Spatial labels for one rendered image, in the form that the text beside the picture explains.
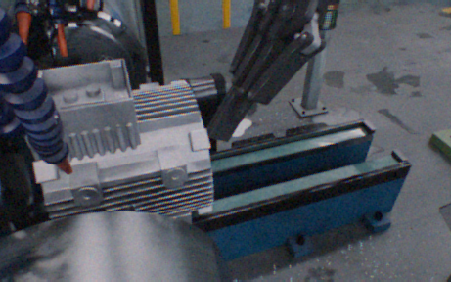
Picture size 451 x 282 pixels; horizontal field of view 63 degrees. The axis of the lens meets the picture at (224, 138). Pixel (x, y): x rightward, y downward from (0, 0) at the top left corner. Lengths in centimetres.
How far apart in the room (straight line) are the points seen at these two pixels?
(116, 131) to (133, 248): 20
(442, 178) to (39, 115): 82
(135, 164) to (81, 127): 8
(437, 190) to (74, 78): 72
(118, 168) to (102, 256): 21
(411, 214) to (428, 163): 17
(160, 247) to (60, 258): 7
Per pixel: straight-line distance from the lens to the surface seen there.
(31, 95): 23
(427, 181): 90
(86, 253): 26
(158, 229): 29
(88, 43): 67
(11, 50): 21
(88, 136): 45
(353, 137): 76
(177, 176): 44
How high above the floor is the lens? 137
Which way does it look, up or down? 40 degrees down
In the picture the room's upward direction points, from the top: straight up
